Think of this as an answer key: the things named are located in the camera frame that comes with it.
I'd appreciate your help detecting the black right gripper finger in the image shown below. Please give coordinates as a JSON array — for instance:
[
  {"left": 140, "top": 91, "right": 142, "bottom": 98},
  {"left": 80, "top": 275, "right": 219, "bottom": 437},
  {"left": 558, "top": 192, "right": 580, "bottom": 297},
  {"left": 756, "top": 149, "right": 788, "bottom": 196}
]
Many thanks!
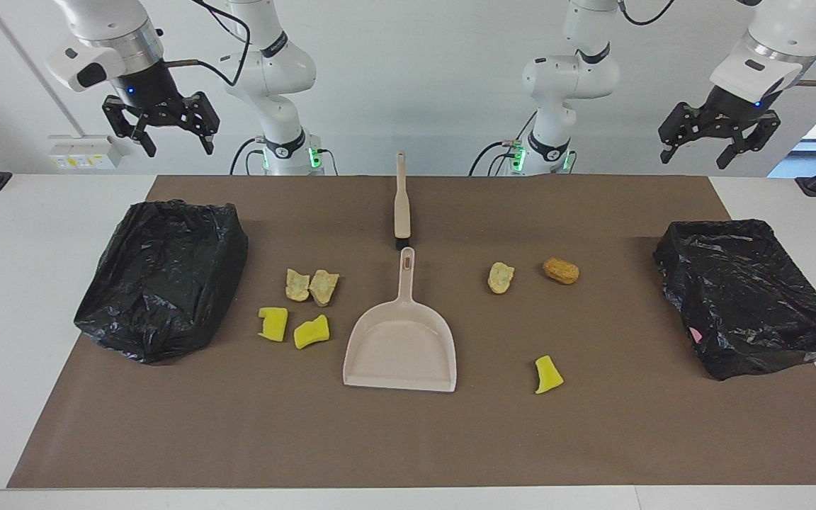
[
  {"left": 192, "top": 91, "right": 221, "bottom": 155},
  {"left": 102, "top": 96, "right": 157, "bottom": 158}
]

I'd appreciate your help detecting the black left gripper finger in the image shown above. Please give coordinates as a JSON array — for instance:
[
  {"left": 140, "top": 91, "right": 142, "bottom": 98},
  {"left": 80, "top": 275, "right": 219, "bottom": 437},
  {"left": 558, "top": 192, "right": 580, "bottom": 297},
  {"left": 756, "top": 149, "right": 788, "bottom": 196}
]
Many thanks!
[
  {"left": 716, "top": 111, "right": 781, "bottom": 169},
  {"left": 658, "top": 103, "right": 699, "bottom": 165}
]

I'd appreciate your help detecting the brown fried nugget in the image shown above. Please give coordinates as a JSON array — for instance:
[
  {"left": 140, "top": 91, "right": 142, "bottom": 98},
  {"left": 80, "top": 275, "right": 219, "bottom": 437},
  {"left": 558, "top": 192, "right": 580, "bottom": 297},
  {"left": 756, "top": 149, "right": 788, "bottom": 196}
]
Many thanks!
[{"left": 543, "top": 257, "right": 581, "bottom": 285}]

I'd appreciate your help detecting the torn bread piece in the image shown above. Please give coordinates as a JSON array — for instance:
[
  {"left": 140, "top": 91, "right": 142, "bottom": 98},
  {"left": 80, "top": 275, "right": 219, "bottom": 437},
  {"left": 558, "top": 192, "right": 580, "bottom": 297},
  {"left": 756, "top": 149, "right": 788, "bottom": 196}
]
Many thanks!
[
  {"left": 309, "top": 269, "right": 341, "bottom": 307},
  {"left": 285, "top": 268, "right": 312, "bottom": 302}
]

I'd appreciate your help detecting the beige hand brush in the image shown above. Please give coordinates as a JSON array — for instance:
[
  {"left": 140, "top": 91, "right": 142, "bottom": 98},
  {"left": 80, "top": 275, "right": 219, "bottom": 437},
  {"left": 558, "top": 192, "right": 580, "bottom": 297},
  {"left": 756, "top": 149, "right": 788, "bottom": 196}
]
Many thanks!
[{"left": 393, "top": 151, "right": 413, "bottom": 251}]

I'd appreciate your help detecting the yellow sponge piece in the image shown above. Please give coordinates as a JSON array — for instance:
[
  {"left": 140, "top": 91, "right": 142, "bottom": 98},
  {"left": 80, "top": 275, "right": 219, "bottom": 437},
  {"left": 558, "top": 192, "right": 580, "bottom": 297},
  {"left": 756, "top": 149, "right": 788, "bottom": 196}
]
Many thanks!
[
  {"left": 258, "top": 306, "right": 289, "bottom": 343},
  {"left": 293, "top": 314, "right": 331, "bottom": 351},
  {"left": 534, "top": 355, "right": 565, "bottom": 395}
]

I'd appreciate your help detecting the bread piece with orange crust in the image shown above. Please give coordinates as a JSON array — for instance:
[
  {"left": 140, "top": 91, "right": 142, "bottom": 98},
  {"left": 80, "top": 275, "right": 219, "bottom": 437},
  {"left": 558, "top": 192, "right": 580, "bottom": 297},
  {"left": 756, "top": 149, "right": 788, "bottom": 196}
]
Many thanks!
[{"left": 487, "top": 261, "right": 516, "bottom": 295}]

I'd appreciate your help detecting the beige plastic dustpan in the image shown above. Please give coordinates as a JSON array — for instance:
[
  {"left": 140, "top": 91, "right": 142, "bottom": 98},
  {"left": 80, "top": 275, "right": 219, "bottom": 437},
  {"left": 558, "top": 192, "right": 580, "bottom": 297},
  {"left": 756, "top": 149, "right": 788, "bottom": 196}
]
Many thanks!
[{"left": 342, "top": 246, "right": 458, "bottom": 393}]

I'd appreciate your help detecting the black bag lined bin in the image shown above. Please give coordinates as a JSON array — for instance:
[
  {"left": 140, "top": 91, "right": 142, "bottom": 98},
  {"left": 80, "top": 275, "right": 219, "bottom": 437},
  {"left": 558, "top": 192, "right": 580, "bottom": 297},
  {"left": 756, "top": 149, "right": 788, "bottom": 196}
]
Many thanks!
[
  {"left": 74, "top": 199, "right": 249, "bottom": 366},
  {"left": 653, "top": 219, "right": 816, "bottom": 382}
]

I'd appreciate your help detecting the brown table mat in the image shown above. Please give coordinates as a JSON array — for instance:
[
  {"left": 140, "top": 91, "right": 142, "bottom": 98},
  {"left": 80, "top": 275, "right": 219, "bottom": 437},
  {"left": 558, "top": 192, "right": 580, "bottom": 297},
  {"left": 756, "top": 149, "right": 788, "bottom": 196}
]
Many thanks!
[{"left": 8, "top": 175, "right": 816, "bottom": 489}]

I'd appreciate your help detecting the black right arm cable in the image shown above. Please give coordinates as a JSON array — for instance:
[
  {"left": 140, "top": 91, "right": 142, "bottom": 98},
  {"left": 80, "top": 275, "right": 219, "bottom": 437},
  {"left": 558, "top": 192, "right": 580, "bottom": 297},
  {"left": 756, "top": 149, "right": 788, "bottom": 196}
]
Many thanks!
[{"left": 164, "top": 0, "right": 253, "bottom": 87}]

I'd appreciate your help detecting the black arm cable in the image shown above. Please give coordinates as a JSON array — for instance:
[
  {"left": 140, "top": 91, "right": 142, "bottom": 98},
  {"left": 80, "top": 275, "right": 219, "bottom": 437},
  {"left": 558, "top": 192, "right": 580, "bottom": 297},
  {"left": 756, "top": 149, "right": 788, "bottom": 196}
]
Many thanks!
[
  {"left": 617, "top": 0, "right": 816, "bottom": 89},
  {"left": 164, "top": 0, "right": 253, "bottom": 87}
]

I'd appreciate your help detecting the white wall socket box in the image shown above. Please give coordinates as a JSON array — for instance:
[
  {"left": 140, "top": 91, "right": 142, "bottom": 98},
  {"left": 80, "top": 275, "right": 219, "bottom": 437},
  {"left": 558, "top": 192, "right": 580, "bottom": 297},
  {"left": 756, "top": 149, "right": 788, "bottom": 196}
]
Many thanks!
[{"left": 47, "top": 135, "right": 124, "bottom": 171}]

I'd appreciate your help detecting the black base cable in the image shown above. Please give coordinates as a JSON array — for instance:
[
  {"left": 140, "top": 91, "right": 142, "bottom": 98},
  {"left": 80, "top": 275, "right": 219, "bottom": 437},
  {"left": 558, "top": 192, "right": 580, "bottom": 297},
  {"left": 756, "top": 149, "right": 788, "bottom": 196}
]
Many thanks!
[
  {"left": 229, "top": 137, "right": 267, "bottom": 176},
  {"left": 468, "top": 110, "right": 538, "bottom": 176}
]

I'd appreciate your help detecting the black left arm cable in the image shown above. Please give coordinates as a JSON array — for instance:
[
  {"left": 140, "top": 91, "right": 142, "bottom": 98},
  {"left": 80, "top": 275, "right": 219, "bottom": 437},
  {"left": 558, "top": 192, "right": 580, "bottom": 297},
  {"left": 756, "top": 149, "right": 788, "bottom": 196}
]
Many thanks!
[{"left": 617, "top": 0, "right": 816, "bottom": 89}]

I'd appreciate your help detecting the white wall cable duct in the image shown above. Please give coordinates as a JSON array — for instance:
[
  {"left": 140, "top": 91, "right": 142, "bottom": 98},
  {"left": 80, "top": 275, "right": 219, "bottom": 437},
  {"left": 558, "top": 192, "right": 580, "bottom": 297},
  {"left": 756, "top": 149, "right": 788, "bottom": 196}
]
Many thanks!
[{"left": 0, "top": 0, "right": 90, "bottom": 139}]

